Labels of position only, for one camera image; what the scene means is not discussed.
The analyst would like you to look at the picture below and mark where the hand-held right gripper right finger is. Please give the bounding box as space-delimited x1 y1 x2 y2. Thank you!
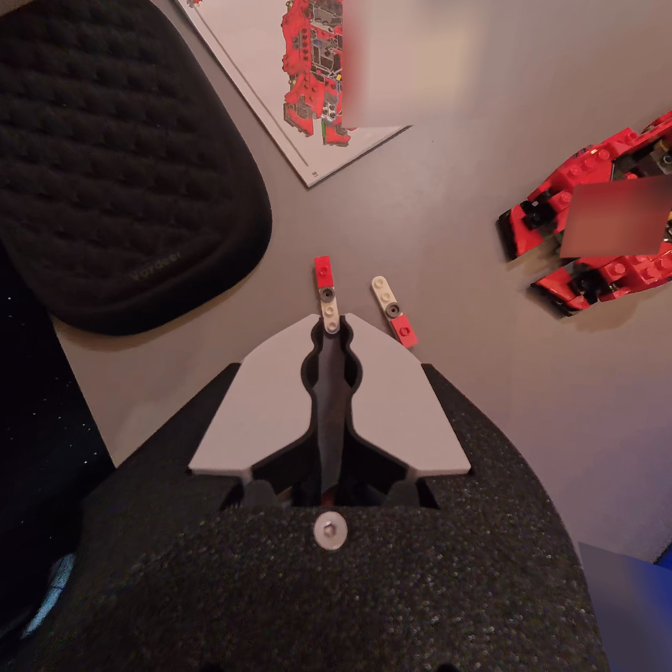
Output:
340 313 472 480

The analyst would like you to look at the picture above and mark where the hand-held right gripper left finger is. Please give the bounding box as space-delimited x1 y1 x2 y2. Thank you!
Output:
187 313 323 481

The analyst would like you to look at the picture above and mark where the red and white brick assembly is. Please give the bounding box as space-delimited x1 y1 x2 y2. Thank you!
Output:
313 255 342 335
371 275 420 347

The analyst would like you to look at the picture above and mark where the red toy brick car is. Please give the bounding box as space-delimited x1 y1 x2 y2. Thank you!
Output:
496 110 672 318

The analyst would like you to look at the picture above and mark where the dark cloth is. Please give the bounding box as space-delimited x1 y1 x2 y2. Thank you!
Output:
0 247 117 636

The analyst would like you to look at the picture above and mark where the blue denim cloth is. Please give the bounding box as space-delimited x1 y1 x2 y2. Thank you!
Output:
21 551 79 638

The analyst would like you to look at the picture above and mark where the black quilted mesh cushion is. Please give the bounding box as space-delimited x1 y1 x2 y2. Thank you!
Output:
0 0 274 337

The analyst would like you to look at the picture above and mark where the brick car instruction booklet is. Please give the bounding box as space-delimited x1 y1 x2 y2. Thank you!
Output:
176 0 413 189

